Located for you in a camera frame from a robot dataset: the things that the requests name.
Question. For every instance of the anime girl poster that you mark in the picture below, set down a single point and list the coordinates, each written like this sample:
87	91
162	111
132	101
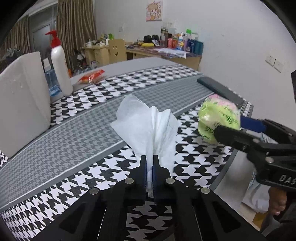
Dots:
154	10

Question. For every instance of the houndstooth table cloth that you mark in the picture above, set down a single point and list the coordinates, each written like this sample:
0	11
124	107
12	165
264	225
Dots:
81	150

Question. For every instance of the person right hand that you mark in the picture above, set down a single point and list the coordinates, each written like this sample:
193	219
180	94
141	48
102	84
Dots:
277	201

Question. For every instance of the red snack packet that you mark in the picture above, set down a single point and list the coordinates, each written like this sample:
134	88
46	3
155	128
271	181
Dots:
92	78

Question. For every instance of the white foam box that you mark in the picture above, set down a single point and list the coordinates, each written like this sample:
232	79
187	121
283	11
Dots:
25	103

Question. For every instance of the wooden desk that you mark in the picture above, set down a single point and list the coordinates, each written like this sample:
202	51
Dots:
103	56

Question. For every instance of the black remote control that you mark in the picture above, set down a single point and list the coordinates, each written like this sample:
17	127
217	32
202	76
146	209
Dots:
221	90

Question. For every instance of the white pump lotion bottle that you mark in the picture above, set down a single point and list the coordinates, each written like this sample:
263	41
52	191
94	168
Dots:
59	64

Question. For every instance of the green tissue pack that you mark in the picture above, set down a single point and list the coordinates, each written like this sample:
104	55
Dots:
217	111

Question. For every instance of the white paper tissue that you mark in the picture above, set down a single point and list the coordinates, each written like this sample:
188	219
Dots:
148	132

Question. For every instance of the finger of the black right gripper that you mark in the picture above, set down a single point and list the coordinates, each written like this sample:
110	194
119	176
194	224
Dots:
268	127
237	139

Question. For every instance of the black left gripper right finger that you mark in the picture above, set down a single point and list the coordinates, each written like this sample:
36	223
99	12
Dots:
198	214

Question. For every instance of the wooden smiley chair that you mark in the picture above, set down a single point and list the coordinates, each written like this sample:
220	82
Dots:
117	51

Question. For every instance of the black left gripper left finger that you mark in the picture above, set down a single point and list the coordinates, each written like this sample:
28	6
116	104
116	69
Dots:
100	214

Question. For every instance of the brown curtain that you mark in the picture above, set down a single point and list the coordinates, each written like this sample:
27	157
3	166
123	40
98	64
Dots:
75	25

